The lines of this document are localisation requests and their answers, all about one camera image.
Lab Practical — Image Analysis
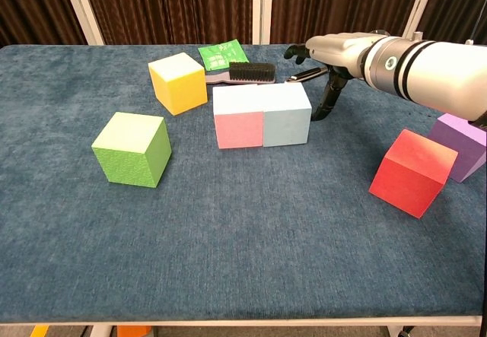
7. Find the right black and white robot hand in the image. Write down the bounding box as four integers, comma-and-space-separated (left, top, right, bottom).
284, 32, 376, 122

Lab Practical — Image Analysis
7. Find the light blue foam cube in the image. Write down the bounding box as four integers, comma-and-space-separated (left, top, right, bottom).
258, 81, 313, 148

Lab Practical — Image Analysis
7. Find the yellow foam cube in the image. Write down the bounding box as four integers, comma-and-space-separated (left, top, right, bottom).
148, 52, 208, 116

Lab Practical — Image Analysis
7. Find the green foam cube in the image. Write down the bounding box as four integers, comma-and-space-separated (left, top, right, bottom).
91, 111, 173, 189

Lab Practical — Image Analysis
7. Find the pink foam cube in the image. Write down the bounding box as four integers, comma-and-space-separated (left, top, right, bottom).
212, 84, 265, 150

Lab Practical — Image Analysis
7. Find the red foam cube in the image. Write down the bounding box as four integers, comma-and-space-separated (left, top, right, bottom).
368, 129, 459, 220

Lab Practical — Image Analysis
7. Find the purple foam cube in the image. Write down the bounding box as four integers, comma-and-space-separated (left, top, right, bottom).
428, 112, 487, 183

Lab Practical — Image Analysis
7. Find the dark brown curtain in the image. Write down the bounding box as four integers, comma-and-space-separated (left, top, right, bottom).
0, 0, 87, 48
412, 0, 487, 47
78, 0, 255, 46
270, 0, 425, 45

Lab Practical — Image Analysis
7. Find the grey brush with black bristles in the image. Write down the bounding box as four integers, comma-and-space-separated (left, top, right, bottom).
205, 62, 277, 86

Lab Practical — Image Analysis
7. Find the green foil sachet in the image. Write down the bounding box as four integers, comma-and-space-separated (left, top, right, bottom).
197, 39, 250, 72

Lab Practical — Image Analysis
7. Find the blue fabric table cover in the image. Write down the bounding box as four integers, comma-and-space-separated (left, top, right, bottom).
0, 43, 487, 323

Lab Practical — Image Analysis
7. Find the orange object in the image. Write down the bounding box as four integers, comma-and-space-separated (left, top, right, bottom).
116, 325, 151, 337

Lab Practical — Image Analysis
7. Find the steel ladle with black handle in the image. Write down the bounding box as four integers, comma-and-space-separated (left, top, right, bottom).
285, 66, 329, 84

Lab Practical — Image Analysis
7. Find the white partition post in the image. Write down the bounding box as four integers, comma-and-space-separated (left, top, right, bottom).
252, 0, 274, 45
403, 0, 439, 40
57, 0, 104, 46

